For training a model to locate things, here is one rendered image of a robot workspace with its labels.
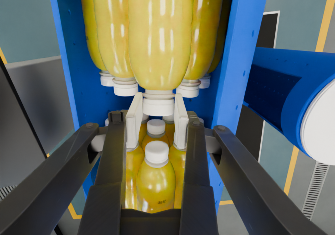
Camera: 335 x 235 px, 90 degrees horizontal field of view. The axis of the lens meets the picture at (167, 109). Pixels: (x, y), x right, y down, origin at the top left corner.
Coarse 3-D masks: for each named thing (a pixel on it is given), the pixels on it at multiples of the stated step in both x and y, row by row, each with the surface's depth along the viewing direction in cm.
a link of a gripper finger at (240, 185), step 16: (224, 128) 12; (224, 144) 11; (240, 144) 11; (224, 160) 11; (240, 160) 9; (256, 160) 9; (224, 176) 11; (240, 176) 9; (256, 176) 8; (240, 192) 9; (256, 192) 7; (272, 192) 7; (240, 208) 9; (256, 208) 7; (272, 208) 7; (288, 208) 7; (256, 224) 7; (272, 224) 6; (288, 224) 6; (304, 224) 6
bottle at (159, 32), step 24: (144, 0) 15; (168, 0) 15; (192, 0) 17; (144, 24) 16; (168, 24) 16; (144, 48) 16; (168, 48) 16; (144, 72) 17; (168, 72) 17; (144, 96) 19; (168, 96) 19
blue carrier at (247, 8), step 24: (72, 0) 26; (240, 0) 15; (264, 0) 18; (72, 24) 26; (240, 24) 16; (72, 48) 26; (240, 48) 17; (72, 72) 26; (96, 72) 34; (216, 72) 35; (240, 72) 19; (72, 96) 26; (96, 96) 35; (120, 96) 41; (216, 96) 19; (240, 96) 21; (96, 120) 36; (216, 120) 19; (96, 168) 38; (216, 192) 26
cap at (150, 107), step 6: (144, 102) 20; (150, 102) 19; (156, 102) 18; (162, 102) 19; (168, 102) 19; (144, 108) 19; (150, 108) 19; (156, 108) 19; (162, 108) 19; (168, 108) 19; (150, 114) 19; (156, 114) 19; (162, 114) 19; (168, 114) 19
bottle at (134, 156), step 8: (128, 152) 31; (136, 152) 31; (144, 152) 33; (128, 160) 30; (136, 160) 31; (128, 168) 30; (136, 168) 31; (128, 176) 30; (136, 176) 31; (128, 184) 31; (128, 192) 32; (128, 200) 33; (136, 200) 33; (136, 208) 34
